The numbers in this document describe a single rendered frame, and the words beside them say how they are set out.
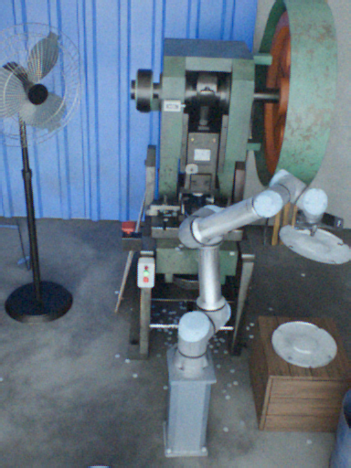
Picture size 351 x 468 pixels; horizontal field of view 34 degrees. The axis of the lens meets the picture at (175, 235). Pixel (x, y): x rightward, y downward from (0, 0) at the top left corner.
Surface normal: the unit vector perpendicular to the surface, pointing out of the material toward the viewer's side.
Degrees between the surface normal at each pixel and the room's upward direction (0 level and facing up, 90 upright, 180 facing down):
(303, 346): 0
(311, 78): 65
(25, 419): 0
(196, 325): 7
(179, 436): 90
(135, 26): 90
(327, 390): 90
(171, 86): 90
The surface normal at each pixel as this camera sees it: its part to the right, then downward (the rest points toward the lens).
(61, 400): 0.05, -0.86
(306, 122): 0.01, 0.44
